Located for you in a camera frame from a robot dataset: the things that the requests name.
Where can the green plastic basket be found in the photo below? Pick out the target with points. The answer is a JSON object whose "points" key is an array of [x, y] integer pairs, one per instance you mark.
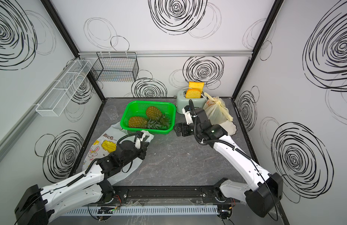
{"points": [[138, 108]]}

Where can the green pineapple front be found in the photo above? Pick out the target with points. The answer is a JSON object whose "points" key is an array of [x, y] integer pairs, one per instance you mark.
{"points": [[138, 122]]}

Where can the mint green toaster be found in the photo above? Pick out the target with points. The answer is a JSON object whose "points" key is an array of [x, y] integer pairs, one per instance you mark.
{"points": [[182, 101]]}

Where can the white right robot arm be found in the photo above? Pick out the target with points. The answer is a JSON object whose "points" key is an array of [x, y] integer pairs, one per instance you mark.
{"points": [[261, 191]]}

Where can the yellowish fruit print plastic bag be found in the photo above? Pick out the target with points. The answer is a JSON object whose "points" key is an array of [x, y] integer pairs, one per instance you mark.
{"points": [[216, 110]]}

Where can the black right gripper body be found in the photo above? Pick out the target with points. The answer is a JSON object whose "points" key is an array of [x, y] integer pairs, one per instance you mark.
{"points": [[186, 129]]}

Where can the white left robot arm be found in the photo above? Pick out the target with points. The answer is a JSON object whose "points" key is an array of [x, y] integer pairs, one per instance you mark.
{"points": [[41, 205]]}

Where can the front toast slice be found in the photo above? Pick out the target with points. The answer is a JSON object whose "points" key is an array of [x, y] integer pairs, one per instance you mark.
{"points": [[193, 93]]}

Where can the clear plastic cup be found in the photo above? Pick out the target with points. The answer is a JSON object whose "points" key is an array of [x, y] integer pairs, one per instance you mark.
{"points": [[111, 112]]}

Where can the back toast slice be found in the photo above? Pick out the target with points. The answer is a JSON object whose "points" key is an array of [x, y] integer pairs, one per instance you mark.
{"points": [[196, 85]]}

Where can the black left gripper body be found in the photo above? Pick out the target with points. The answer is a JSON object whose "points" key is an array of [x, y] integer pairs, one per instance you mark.
{"points": [[136, 153]]}

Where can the white bunny print plastic bag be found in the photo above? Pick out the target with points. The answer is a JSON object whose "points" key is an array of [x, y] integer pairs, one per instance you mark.
{"points": [[116, 142]]}

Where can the grey slotted cable duct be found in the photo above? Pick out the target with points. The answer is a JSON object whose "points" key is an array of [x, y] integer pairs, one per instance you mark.
{"points": [[144, 210]]}

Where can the green pineapple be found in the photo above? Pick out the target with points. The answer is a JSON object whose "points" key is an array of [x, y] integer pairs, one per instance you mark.
{"points": [[138, 122], [157, 120]]}

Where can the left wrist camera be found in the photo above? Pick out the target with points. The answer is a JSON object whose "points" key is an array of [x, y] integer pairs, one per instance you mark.
{"points": [[139, 137]]}

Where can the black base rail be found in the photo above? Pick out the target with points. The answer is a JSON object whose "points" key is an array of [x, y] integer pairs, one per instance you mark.
{"points": [[207, 194]]}

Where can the white mesh wall shelf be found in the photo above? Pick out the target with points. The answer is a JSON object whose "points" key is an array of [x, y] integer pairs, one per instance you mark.
{"points": [[64, 88]]}

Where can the green pineapple middle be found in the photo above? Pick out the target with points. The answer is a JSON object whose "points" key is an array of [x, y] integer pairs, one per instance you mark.
{"points": [[157, 120]]}

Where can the white scalloped plate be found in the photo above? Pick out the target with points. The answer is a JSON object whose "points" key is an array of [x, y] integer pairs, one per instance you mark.
{"points": [[229, 127]]}

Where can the black wire wall basket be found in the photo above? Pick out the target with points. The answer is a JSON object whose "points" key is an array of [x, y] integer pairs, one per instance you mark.
{"points": [[115, 67]]}

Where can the toast slice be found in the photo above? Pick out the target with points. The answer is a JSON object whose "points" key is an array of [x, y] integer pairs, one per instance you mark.
{"points": [[196, 85], [193, 93]]}

